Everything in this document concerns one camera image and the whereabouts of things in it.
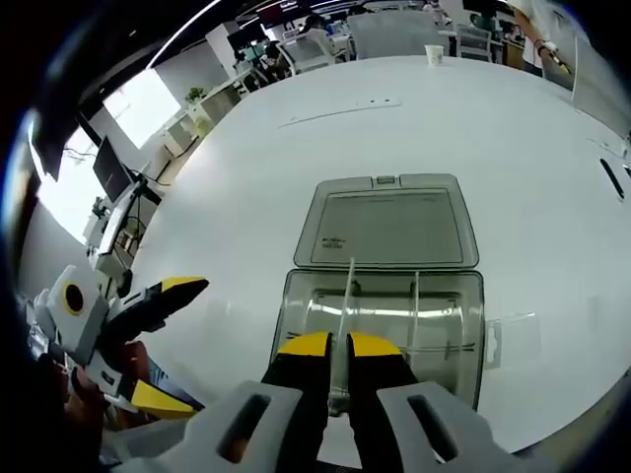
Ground wall display screen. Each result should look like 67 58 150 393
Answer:
255 0 302 24

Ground clear plastic divider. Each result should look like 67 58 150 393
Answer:
326 256 357 418
407 270 423 354

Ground clear grey guide fixture box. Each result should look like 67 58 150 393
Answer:
269 172 487 413

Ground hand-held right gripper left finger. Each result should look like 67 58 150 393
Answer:
115 330 332 473

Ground large black monitor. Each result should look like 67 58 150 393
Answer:
92 135 137 203

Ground grey privacy panel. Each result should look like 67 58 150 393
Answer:
347 10 442 61

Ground white low cabinet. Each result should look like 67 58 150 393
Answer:
165 117 208 154

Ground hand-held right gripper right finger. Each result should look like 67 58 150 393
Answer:
346 332 526 473

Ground hanging dark screen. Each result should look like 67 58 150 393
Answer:
29 110 83 181

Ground white standing desk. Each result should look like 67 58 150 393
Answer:
83 194 164 277

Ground white upright panel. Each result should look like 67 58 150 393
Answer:
571 29 625 129

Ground white office chair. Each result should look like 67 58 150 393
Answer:
456 23 495 63
280 34 336 75

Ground person's left hand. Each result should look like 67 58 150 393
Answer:
66 339 152 433

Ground person's blue jeans leg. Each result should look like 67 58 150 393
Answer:
142 357 206 413

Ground flat clear plastic piece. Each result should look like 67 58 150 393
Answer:
484 310 537 372

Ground black remote control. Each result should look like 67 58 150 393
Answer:
598 157 626 201

